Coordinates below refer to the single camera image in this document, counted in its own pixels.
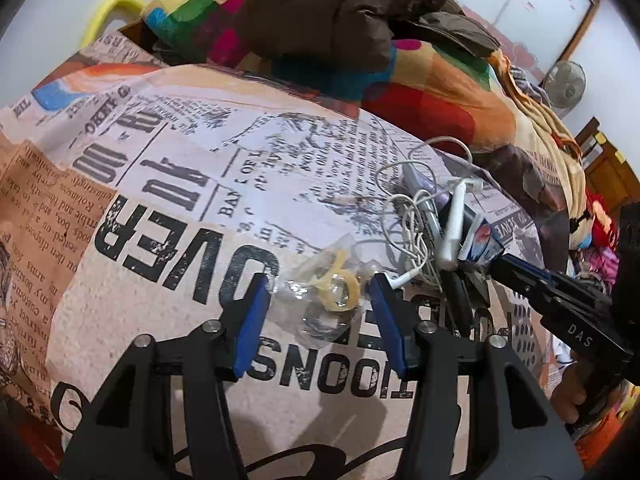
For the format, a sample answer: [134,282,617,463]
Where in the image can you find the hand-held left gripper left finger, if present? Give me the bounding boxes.
[60,274,273,480]

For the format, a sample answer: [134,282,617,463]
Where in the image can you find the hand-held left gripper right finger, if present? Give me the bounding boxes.
[369,272,586,480]

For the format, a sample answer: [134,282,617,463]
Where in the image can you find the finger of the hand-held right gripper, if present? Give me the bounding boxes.
[492,254,568,316]

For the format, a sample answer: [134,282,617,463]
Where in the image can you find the white wired earphones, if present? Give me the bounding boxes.
[372,137,482,290]

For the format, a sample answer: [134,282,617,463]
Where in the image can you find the blue and white packet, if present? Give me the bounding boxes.
[457,211,507,267]

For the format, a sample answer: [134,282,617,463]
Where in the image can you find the clear bag with yellow rings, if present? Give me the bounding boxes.
[272,247,377,347]

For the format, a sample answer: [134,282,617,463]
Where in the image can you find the person's right hand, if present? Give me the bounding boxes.
[550,360,585,425]

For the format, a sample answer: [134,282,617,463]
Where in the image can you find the pink cloth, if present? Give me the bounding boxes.
[581,245,622,282]

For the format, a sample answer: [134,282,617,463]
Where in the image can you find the red plush toy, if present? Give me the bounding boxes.
[581,191,622,250]

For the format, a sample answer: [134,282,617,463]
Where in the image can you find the dark brown cloth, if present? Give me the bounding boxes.
[474,144,572,263]

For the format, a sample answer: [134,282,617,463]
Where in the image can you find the newspaper print bedsheet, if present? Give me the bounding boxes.
[0,30,571,480]

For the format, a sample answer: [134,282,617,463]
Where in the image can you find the wooden chair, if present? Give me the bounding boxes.
[572,116,640,213]

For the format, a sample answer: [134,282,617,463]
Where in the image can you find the beige printed cloth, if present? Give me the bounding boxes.
[489,51,587,223]

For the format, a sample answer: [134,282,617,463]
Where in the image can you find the grey checked cloth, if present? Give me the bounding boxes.
[509,64,547,102]

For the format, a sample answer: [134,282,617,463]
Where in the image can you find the white standing fan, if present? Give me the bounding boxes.
[543,60,587,109]

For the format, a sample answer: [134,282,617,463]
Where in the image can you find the colourful patchwork blanket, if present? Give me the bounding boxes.
[142,0,526,156]

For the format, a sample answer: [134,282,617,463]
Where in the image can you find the brown padded jacket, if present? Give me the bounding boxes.
[234,0,502,70]

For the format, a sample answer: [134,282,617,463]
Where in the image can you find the yellow plastic handle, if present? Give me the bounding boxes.
[80,0,147,51]

